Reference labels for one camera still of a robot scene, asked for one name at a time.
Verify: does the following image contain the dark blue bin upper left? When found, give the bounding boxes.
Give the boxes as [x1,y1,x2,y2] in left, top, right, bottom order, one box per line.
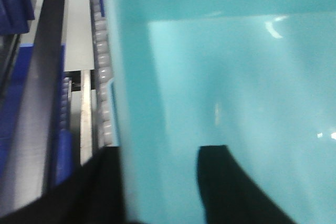
[1,0,35,36]

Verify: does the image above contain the light blue plastic bin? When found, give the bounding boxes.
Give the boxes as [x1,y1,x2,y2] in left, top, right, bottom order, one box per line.
[104,0,335,223]

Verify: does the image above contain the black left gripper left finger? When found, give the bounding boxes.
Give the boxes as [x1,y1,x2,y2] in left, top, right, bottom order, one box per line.
[1,147,126,223]

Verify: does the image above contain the white roller track beside bin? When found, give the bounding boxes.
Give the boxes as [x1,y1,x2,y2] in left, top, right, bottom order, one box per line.
[90,0,115,147]

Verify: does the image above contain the steel shelf side rail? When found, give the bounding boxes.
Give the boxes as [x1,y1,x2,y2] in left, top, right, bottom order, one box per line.
[1,0,93,215]

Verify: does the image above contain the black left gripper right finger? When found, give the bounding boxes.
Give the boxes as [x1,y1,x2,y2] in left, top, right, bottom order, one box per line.
[197,145,293,223]

